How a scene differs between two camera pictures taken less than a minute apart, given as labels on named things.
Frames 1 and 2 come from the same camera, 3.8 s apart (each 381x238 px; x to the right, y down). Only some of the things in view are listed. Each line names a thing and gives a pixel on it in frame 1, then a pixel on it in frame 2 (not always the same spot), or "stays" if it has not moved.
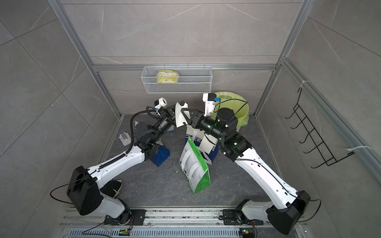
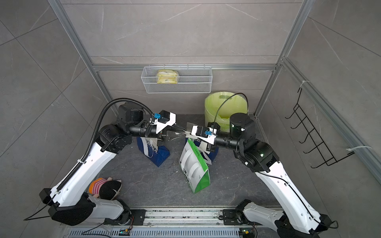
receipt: x=180 y=118 -> x=174 y=140
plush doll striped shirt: x=111 y=188 stays
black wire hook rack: x=312 y=132 stays
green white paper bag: x=194 y=167 stays
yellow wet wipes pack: x=167 y=77 stays
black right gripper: x=197 y=119 -> x=217 y=127
